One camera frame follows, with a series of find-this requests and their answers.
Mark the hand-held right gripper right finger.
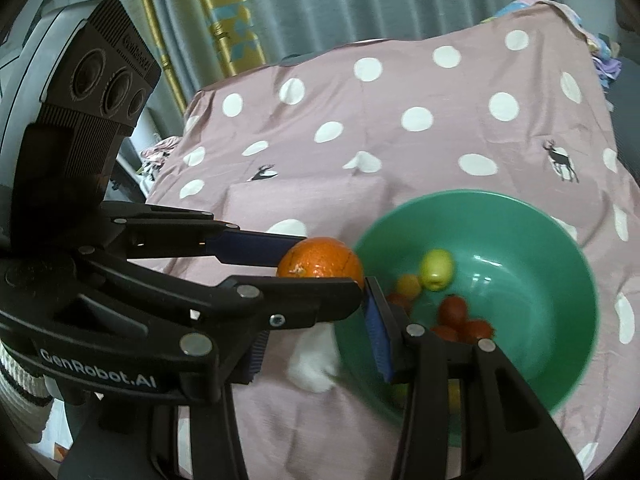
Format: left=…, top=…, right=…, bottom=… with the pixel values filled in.
left=364, top=276, right=586, bottom=480

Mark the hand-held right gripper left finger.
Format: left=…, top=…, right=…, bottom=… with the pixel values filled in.
left=59, top=332, right=268, bottom=480

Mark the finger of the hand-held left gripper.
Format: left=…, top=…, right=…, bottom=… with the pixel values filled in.
left=102, top=202, right=307, bottom=267
left=80, top=247, right=370, bottom=403

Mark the orange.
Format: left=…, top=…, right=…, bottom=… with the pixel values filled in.
left=276, top=236, right=366, bottom=291

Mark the small yellow fruit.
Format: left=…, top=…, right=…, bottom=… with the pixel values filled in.
left=395, top=274, right=422, bottom=301

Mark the green round fruit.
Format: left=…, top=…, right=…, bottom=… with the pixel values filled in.
left=419, top=249, right=455, bottom=292

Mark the green plastic bowl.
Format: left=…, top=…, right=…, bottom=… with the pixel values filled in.
left=332, top=189, right=599, bottom=448

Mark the person's left forearm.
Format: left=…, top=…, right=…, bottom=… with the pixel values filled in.
left=0, top=347, right=66, bottom=441

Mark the floral cloth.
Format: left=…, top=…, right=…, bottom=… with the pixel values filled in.
left=139, top=136, right=185, bottom=181

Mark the pink polka dot blanket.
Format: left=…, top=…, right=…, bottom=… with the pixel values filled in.
left=145, top=0, right=640, bottom=480

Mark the yellow patterned curtain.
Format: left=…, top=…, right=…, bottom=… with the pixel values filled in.
left=134, top=0, right=266, bottom=113

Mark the grey sofa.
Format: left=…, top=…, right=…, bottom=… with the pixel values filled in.
left=605, top=10, right=640, bottom=171

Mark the pastel patterned cloth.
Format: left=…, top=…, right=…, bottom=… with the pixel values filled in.
left=480, top=0, right=623, bottom=93

